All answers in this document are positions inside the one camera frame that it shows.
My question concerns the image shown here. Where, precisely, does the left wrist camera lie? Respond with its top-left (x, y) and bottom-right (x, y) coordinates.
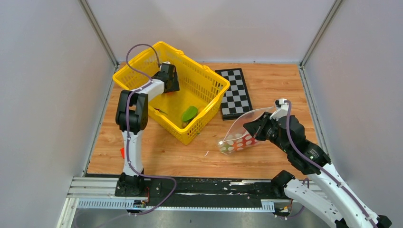
top-left (160, 62), bottom-right (174, 71)

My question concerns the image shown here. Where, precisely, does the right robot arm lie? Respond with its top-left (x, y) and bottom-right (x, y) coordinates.
top-left (243, 112), bottom-right (392, 228)

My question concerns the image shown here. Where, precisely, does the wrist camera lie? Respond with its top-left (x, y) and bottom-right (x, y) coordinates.
top-left (160, 62), bottom-right (174, 71)
top-left (270, 98), bottom-right (289, 121)

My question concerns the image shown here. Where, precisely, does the yellow plastic basket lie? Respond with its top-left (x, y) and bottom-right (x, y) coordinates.
top-left (113, 41), bottom-right (230, 145)

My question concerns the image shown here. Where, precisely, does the orange plastic block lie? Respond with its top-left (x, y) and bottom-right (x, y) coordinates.
top-left (120, 148), bottom-right (125, 159)

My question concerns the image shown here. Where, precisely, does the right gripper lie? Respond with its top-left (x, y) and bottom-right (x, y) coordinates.
top-left (243, 112), bottom-right (290, 153)

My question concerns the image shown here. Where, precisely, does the black white checkerboard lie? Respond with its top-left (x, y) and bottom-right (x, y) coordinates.
top-left (215, 68), bottom-right (253, 121)

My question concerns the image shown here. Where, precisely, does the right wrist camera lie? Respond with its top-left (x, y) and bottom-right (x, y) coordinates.
top-left (270, 98), bottom-right (289, 121)

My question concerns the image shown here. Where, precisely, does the polka dot zip bag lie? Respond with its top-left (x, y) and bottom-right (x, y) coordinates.
top-left (217, 106), bottom-right (274, 154)

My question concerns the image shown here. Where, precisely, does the red apple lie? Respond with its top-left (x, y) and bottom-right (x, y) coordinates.
top-left (237, 138), bottom-right (261, 151)

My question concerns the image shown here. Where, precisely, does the green star fruit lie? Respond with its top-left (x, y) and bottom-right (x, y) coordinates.
top-left (181, 106), bottom-right (198, 123)

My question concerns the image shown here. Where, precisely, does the yellow lemon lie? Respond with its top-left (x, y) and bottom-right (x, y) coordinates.
top-left (198, 107), bottom-right (205, 114)

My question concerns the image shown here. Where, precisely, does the orange carrot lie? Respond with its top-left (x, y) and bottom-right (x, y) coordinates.
top-left (224, 139), bottom-right (244, 152)

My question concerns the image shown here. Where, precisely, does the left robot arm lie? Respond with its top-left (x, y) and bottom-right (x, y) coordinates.
top-left (115, 62), bottom-right (180, 197)

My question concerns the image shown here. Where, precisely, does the small red chili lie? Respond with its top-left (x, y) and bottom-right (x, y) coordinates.
top-left (154, 108), bottom-right (167, 114)

